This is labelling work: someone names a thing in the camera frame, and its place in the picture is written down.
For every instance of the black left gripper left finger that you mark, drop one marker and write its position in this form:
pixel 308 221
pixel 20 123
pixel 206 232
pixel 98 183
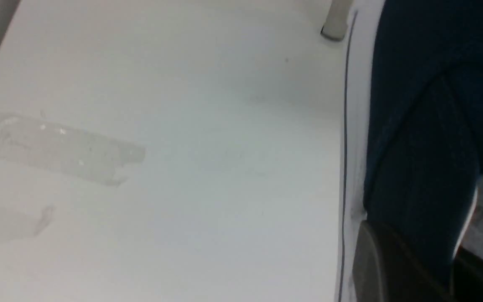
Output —
pixel 384 270

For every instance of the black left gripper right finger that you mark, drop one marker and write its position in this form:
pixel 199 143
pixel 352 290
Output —
pixel 468 277

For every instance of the navy slip-on shoe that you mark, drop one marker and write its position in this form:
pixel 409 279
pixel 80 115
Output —
pixel 412 131

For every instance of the stainless steel shoe rack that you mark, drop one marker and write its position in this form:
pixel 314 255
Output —
pixel 336 23

